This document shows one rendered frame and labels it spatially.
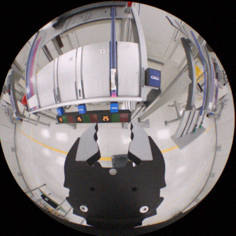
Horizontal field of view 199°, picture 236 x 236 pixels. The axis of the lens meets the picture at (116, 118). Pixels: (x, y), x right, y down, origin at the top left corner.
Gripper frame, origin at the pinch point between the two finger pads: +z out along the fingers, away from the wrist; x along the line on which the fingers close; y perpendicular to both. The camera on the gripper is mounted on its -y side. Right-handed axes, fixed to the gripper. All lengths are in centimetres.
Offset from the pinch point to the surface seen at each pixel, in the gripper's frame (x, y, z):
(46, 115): -61, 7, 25
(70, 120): -18.9, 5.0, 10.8
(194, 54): 81, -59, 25
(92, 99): -6.2, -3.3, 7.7
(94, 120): -7.6, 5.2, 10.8
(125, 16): 4.6, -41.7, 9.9
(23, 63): -135, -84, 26
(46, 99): -31.1, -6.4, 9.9
